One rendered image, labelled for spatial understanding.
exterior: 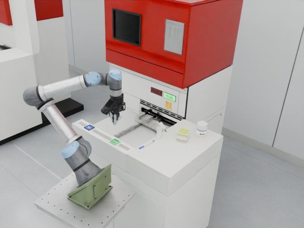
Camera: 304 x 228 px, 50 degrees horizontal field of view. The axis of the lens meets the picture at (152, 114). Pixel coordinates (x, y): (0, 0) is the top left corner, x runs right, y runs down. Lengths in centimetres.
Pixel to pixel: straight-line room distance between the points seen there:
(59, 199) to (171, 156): 72
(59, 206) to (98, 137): 55
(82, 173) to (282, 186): 230
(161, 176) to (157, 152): 21
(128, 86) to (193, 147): 90
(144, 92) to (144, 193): 90
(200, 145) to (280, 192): 153
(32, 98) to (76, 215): 70
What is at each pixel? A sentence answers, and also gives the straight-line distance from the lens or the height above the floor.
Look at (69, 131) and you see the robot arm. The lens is 205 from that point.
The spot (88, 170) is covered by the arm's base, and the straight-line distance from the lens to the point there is 190.
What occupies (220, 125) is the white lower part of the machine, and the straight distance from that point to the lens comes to 315.
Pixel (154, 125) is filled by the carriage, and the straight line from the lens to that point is 255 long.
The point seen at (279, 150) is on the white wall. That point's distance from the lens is 399.
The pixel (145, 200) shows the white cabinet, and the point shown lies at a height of 68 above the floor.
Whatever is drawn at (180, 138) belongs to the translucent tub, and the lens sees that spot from 221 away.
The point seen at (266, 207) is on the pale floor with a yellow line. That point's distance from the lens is 334.
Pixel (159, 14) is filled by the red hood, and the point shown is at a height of 171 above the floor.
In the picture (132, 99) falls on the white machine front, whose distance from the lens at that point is 280.
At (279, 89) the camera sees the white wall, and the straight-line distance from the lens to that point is 373.
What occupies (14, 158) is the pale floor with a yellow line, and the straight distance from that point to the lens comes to 386.
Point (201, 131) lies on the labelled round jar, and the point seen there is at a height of 101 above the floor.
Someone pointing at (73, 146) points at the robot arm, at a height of 112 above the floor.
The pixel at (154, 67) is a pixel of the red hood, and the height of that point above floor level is 132.
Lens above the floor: 218
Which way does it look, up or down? 29 degrees down
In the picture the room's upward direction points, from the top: 3 degrees clockwise
